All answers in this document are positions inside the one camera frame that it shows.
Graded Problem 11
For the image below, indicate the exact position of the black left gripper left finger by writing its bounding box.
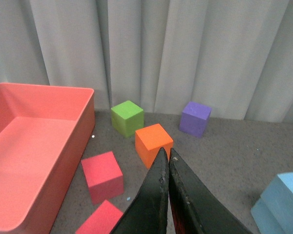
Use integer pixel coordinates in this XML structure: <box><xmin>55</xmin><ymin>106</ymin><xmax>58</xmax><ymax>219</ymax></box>
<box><xmin>111</xmin><ymin>147</ymin><xmax>169</xmax><ymax>234</ymax></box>

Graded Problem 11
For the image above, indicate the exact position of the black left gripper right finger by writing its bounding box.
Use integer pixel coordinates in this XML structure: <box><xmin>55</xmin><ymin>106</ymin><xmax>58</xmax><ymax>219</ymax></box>
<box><xmin>169</xmin><ymin>148</ymin><xmax>251</xmax><ymax>234</ymax></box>

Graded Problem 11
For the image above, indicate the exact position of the light blue foam cube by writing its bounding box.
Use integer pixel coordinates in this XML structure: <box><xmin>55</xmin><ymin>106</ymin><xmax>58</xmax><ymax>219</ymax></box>
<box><xmin>251</xmin><ymin>172</ymin><xmax>293</xmax><ymax>234</ymax></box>

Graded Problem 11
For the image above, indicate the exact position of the red foam cube front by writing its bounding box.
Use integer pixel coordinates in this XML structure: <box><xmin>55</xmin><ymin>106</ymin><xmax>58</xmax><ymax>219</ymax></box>
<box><xmin>75</xmin><ymin>200</ymin><xmax>123</xmax><ymax>234</ymax></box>

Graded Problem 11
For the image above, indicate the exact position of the red foam cube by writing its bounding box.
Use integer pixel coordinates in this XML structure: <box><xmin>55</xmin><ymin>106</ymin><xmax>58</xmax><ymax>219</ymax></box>
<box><xmin>81</xmin><ymin>151</ymin><xmax>124</xmax><ymax>205</ymax></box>
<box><xmin>75</xmin><ymin>200</ymin><xmax>123</xmax><ymax>234</ymax></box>

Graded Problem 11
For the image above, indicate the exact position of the red foam cube rear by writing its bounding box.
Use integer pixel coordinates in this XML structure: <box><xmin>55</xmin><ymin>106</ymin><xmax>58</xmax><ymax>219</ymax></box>
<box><xmin>81</xmin><ymin>151</ymin><xmax>124</xmax><ymax>205</ymax></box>

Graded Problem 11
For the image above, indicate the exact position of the orange foam cube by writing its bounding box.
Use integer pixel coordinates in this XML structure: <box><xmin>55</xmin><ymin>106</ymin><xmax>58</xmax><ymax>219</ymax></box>
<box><xmin>135</xmin><ymin>123</ymin><xmax>174</xmax><ymax>169</ymax></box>

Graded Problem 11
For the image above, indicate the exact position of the purple foam cube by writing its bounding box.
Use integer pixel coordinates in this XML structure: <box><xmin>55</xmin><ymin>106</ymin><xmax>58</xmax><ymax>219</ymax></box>
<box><xmin>179</xmin><ymin>101</ymin><xmax>212</xmax><ymax>138</ymax></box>

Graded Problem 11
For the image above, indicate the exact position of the green foam cube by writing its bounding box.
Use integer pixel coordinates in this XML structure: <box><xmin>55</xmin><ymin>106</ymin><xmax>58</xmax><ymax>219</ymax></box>
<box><xmin>110</xmin><ymin>100</ymin><xmax>144</xmax><ymax>137</ymax></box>

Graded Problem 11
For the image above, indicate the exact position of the pink plastic bin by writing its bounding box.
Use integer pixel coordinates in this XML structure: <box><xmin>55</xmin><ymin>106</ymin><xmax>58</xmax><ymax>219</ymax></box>
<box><xmin>0</xmin><ymin>83</ymin><xmax>95</xmax><ymax>234</ymax></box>

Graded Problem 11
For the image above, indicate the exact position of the grey curtain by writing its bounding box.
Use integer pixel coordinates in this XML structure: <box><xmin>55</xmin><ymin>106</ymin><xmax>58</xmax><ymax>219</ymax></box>
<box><xmin>0</xmin><ymin>0</ymin><xmax>293</xmax><ymax>123</ymax></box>

